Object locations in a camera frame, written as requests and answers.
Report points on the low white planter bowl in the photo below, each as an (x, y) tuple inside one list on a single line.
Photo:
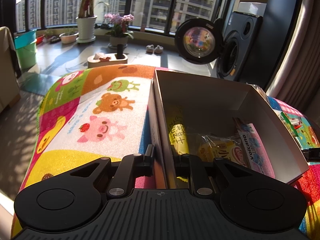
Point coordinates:
[(68, 37)]

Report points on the pair of white slippers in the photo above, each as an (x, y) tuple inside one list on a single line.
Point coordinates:
[(151, 49)]

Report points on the tall plant in white pot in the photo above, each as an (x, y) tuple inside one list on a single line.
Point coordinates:
[(86, 22)]

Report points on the round washing machine door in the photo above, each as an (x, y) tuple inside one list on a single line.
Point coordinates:
[(200, 41)]

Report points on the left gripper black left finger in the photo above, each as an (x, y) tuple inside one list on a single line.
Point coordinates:
[(126, 171)]

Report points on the teal plastic bucket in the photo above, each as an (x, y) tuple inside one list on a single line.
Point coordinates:
[(25, 39)]

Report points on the green plastic bucket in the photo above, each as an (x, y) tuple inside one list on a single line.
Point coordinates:
[(27, 55)]

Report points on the yellow snack packet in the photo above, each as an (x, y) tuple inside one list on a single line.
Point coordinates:
[(176, 129)]

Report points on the pink orchid in pot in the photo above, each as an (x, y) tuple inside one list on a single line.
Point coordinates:
[(119, 32)]

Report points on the beige tray with black post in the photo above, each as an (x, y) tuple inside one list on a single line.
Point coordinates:
[(103, 59)]

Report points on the beige curtain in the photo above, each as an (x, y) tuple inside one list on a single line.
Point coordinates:
[(297, 80)]

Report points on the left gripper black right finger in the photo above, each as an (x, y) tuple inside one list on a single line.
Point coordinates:
[(191, 166)]

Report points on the pink Volcano snack packet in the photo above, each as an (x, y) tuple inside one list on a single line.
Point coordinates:
[(256, 154)]

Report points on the dark grey washing machine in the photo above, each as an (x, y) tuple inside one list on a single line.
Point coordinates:
[(240, 35)]

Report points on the green edged clear snack packet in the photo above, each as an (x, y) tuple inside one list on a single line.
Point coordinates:
[(292, 124)]

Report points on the brown cardboard box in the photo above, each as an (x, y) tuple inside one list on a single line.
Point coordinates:
[(209, 106)]

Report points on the colourful cartoon play mat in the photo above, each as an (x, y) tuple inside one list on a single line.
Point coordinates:
[(92, 118)]

